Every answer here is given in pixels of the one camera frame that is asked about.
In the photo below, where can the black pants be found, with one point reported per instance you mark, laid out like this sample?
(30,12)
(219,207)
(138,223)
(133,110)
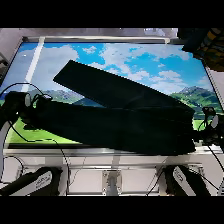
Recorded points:
(116,123)

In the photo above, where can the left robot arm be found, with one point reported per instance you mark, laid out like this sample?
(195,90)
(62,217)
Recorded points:
(16,101)

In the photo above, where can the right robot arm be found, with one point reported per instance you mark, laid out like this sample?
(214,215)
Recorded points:
(186,181)

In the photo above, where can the black garment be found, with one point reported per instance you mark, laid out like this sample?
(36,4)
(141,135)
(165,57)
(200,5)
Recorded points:
(191,38)

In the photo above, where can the yellow and dark patterned garment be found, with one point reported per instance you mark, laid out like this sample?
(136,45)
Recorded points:
(213,50)

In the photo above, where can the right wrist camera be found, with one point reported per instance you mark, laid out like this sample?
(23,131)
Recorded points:
(208,110)

